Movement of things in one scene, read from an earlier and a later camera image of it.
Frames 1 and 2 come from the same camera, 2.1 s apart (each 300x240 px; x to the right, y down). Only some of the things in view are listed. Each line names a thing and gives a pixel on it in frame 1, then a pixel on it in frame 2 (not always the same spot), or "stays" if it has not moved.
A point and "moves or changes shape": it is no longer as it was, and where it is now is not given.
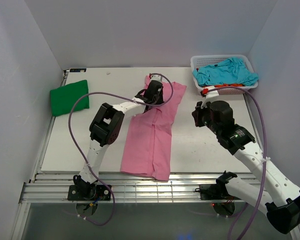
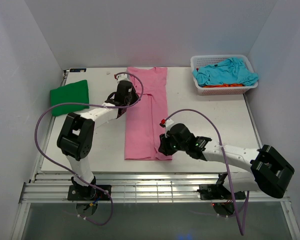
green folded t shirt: (63, 98) stays
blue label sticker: (78, 70) stays
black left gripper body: (158, 99) → (133, 98)
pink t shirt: (146, 149) moves or changes shape
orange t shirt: (225, 85) stays
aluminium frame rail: (46, 187) stays
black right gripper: (197, 113) → (164, 148)
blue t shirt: (232, 71) stays
